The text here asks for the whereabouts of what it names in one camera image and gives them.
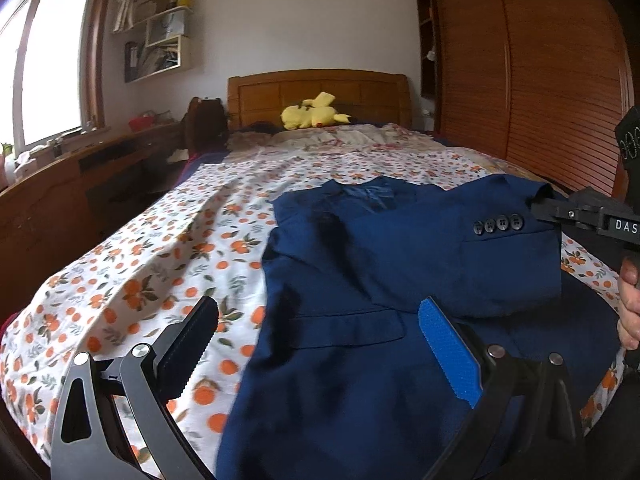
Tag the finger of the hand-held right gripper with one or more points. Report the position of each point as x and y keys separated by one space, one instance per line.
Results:
x=570 y=210

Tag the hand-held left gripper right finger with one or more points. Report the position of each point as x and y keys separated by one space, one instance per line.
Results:
x=450 y=350

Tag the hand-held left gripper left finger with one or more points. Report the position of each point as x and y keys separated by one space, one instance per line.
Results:
x=191 y=344

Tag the navy blue suit jacket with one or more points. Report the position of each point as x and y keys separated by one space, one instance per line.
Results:
x=350 y=260

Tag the person's right hand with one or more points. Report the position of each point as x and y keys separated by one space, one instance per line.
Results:
x=630 y=310

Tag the orange print white blanket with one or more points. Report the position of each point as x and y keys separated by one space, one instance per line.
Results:
x=175 y=240

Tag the wooden slatted wardrobe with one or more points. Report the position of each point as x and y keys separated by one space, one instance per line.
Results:
x=525 y=60

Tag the person's dark clothing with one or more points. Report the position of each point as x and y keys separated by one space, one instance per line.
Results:
x=615 y=435

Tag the wooden desk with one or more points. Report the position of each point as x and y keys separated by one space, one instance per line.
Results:
x=45 y=210

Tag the dark backpack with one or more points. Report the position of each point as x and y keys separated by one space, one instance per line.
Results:
x=205 y=127

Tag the pale floral quilt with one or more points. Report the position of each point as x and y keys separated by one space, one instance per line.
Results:
x=360 y=137

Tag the red container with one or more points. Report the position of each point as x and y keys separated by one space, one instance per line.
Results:
x=141 y=123

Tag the wooden bed headboard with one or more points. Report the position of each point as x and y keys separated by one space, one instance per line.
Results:
x=360 y=95

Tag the yellow plush toy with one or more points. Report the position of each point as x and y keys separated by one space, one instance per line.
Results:
x=307 y=112

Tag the white wall shelf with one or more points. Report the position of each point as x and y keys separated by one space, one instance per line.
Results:
x=162 y=40

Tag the window with wooden frame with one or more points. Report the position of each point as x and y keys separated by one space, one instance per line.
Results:
x=50 y=60

